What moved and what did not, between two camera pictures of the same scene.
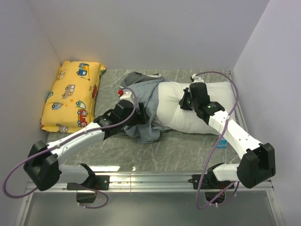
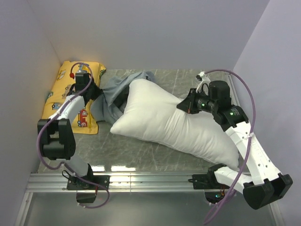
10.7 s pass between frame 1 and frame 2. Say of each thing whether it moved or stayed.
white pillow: moved
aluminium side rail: stayed
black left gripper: moved
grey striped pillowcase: moved
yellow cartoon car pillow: stayed
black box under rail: stayed
